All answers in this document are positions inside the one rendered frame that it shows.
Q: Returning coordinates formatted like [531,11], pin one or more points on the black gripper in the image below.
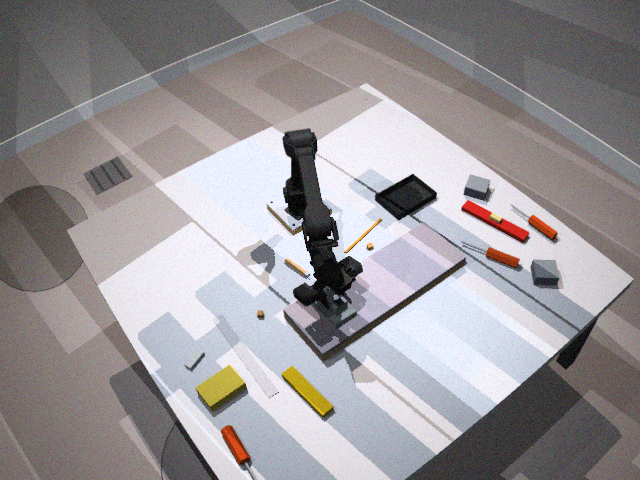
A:
[307,295]

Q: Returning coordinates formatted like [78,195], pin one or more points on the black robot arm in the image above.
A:
[302,193]

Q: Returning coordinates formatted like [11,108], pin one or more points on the red flat bar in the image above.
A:
[497,222]

